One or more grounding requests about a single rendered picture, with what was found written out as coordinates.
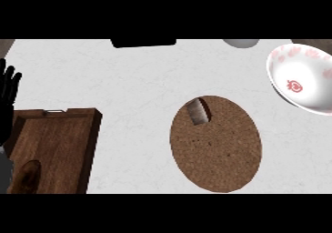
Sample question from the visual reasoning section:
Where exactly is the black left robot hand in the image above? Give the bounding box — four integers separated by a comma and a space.
0, 57, 22, 147

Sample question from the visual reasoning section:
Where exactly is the black appliance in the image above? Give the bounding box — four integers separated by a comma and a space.
111, 38, 177, 49

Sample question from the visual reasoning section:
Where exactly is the brown wooden cutting board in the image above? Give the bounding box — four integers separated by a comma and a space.
3, 107, 103, 195

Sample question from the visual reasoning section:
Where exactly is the white bowl with red print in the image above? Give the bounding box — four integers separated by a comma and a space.
264, 43, 332, 117

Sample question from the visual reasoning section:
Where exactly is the brown oval cork placemat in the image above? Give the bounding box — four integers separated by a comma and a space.
168, 95, 264, 194

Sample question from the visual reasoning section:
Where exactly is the grey rounded object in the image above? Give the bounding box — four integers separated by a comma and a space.
221, 38, 262, 49

